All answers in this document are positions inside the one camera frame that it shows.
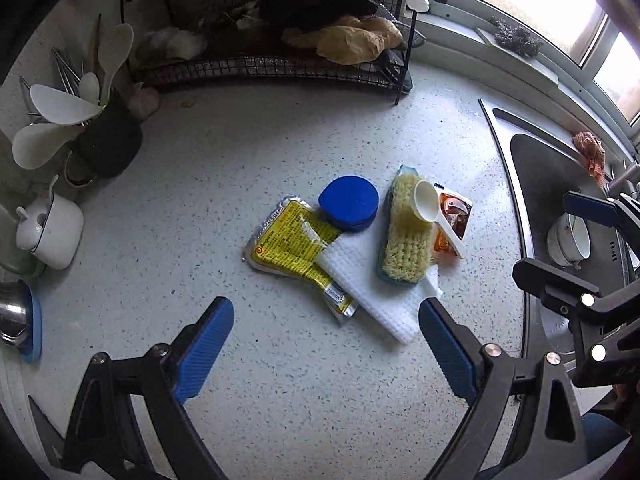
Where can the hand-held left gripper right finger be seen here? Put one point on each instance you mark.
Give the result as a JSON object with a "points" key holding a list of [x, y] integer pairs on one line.
{"points": [[447, 350]]}

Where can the white ceramic bowl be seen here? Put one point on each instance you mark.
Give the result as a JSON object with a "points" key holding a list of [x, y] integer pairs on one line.
{"points": [[567, 240]]}

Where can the yellow scrub brush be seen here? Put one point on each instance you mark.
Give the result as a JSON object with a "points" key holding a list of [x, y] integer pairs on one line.
{"points": [[405, 250]]}

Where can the white textured cloth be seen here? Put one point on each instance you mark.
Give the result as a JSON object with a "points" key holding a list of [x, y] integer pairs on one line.
{"points": [[370, 295]]}

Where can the yellow printed packet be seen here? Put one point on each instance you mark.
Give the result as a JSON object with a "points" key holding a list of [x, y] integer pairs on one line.
{"points": [[285, 250]]}

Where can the pale crumpled bag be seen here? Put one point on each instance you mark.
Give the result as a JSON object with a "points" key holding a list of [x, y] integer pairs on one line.
{"points": [[170, 42]]}

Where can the black utensil holder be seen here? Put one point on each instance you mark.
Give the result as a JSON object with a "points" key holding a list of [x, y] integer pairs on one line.
{"points": [[112, 140]]}

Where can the window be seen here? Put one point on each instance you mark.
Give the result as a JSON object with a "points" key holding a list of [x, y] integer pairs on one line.
{"points": [[565, 5]]}

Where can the metal bowl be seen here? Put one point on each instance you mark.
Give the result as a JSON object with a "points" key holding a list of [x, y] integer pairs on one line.
{"points": [[11, 315]]}

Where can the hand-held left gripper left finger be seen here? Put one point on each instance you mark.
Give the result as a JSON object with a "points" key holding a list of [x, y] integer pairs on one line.
{"points": [[202, 350]]}

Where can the dark cloth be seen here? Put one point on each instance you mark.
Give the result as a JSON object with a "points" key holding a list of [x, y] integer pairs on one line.
{"points": [[315, 5]]}

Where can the steel sink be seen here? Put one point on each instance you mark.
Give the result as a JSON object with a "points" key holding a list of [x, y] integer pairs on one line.
{"points": [[535, 180]]}

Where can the brown sauce packet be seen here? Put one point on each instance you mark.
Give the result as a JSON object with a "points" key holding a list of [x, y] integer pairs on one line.
{"points": [[459, 215]]}

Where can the orange cloth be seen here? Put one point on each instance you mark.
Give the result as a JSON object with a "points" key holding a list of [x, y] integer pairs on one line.
{"points": [[591, 155]]}

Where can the white plastic scoop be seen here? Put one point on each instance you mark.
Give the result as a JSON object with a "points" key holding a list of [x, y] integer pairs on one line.
{"points": [[427, 200]]}

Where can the white rice paddle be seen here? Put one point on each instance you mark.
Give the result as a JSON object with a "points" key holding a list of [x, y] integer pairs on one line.
{"points": [[116, 50], [40, 145], [60, 105]]}

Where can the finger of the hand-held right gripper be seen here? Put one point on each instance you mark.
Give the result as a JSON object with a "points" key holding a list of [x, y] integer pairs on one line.
{"points": [[590, 207], [555, 285]]}

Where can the steel wool scrubber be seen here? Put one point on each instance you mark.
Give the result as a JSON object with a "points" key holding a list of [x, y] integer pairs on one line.
{"points": [[520, 37]]}

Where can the tan cloth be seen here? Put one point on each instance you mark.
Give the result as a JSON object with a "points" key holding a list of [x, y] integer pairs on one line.
{"points": [[350, 40]]}

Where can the bundle of metal chopsticks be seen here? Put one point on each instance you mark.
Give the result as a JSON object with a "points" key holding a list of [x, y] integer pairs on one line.
{"points": [[67, 72]]}

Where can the white lidded pot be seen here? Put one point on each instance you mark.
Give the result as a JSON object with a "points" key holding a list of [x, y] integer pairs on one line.
{"points": [[52, 235]]}

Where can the blue sponge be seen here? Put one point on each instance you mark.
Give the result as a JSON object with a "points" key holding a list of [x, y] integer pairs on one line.
{"points": [[34, 325]]}

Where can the blue round lid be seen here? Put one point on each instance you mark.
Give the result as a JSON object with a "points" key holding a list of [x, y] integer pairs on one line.
{"points": [[347, 200]]}

